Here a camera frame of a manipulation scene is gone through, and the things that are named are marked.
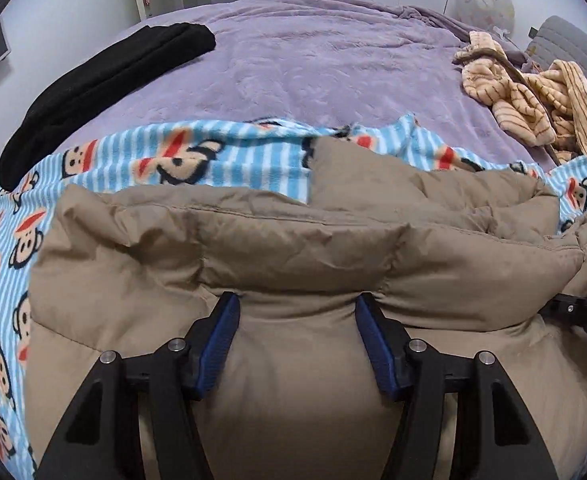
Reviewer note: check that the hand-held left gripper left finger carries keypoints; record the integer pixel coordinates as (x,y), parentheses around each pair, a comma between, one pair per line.
(218,340)

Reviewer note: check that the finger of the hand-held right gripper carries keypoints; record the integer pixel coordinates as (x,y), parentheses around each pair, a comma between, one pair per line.
(586,310)

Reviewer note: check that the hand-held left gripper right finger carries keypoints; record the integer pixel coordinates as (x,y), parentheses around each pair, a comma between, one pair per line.
(378,345)

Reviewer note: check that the beige puffer jacket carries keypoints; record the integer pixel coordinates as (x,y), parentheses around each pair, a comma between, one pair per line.
(298,260)

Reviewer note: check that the monkey printed striped blanket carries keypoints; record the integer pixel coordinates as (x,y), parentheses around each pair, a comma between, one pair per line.
(133,155)

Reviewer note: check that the beige striped fleece robe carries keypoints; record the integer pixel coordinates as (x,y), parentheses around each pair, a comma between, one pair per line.
(523,105)

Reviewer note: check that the brown robe belt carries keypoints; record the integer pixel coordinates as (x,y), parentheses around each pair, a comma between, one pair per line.
(511,67)

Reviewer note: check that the grey pillow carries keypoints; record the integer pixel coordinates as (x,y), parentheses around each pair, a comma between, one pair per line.
(568,40)

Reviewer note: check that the black folded garment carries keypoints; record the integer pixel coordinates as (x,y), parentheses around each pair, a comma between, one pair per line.
(98,90)

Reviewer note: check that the purple fleece bed blanket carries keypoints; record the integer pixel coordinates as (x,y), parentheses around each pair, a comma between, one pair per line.
(298,60)

